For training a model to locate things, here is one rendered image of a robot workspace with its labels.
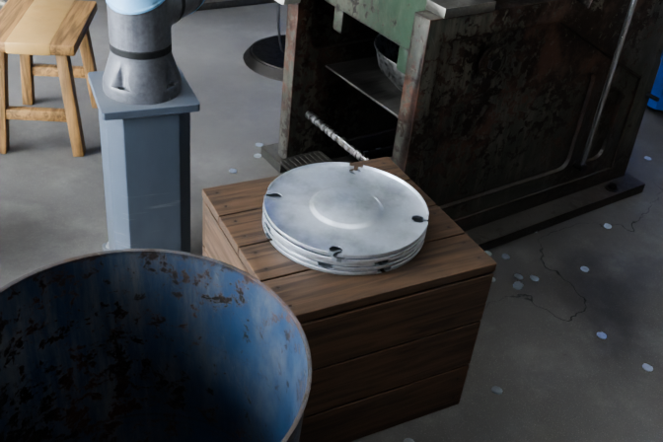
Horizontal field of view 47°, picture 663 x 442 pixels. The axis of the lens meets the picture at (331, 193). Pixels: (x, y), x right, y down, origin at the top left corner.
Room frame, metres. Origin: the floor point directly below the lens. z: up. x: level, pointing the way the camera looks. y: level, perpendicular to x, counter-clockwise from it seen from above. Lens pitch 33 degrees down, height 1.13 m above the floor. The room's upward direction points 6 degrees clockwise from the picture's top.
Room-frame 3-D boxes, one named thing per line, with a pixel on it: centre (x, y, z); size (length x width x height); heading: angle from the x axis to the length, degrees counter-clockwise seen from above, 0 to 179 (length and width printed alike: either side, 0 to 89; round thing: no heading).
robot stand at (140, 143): (1.37, 0.40, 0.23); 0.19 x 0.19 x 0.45; 26
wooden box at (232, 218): (1.12, -0.03, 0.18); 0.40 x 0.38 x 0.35; 120
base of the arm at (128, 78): (1.37, 0.40, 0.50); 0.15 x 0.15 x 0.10
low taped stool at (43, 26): (1.95, 0.83, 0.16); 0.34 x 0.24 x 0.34; 8
